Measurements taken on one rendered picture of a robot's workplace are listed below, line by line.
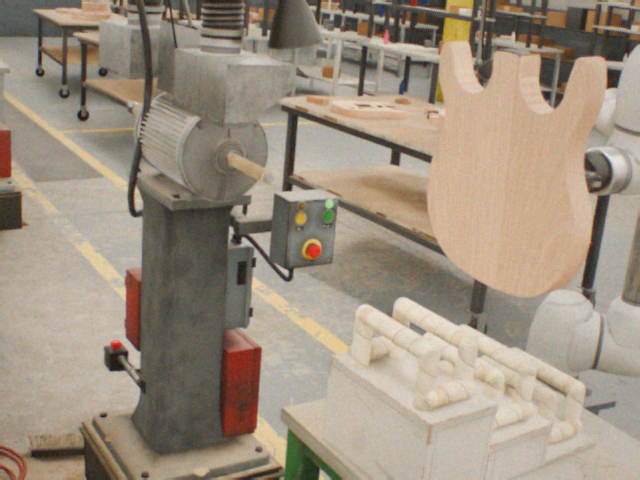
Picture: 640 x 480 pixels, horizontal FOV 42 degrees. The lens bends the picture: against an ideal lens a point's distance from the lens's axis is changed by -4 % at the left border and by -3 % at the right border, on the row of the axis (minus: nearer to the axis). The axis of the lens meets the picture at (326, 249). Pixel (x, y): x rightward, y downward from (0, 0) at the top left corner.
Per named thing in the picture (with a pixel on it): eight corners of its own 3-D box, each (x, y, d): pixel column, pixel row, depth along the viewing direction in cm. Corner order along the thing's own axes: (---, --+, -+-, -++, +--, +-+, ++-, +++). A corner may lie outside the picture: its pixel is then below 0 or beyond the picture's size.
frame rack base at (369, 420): (319, 440, 157) (328, 355, 152) (384, 421, 166) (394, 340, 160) (417, 517, 136) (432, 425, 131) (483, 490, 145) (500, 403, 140)
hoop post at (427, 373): (408, 404, 137) (415, 351, 134) (423, 400, 139) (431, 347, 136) (421, 413, 134) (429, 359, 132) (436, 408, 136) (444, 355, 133)
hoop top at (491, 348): (450, 339, 163) (452, 323, 162) (462, 336, 165) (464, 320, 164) (526, 382, 148) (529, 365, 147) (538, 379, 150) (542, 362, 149)
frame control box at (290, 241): (229, 264, 262) (234, 180, 253) (291, 256, 273) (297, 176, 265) (267, 292, 242) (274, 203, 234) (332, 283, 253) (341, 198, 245)
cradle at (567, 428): (532, 442, 159) (535, 427, 158) (570, 427, 165) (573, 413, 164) (545, 450, 156) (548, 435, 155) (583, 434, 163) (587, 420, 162)
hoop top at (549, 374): (502, 360, 175) (504, 346, 174) (512, 357, 177) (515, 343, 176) (576, 402, 160) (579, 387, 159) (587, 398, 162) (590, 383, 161)
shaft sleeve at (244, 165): (230, 168, 222) (226, 157, 220) (240, 162, 223) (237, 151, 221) (263, 186, 207) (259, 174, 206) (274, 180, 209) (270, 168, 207)
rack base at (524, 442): (383, 422, 165) (388, 379, 162) (445, 403, 175) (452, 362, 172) (482, 492, 145) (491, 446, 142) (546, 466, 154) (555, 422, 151)
